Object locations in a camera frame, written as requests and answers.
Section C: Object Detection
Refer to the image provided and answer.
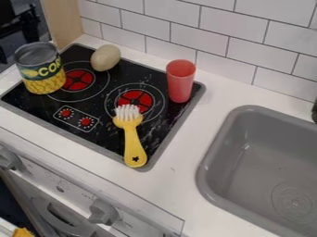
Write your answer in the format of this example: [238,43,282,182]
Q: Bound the yellow corn can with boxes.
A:
[12,41,68,95]

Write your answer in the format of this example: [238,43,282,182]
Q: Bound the red plastic cup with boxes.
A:
[164,59,197,104]

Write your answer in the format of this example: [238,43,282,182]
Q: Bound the toy stove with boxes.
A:
[0,43,208,173]

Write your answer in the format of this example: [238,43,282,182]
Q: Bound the yellow brush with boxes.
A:
[111,104,149,168]

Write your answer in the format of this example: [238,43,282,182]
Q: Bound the beige toy potato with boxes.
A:
[89,44,123,72]

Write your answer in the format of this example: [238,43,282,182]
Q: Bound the yellow toy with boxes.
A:
[11,227,38,237]

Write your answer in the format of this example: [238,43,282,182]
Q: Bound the toy sink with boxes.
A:
[194,105,317,237]

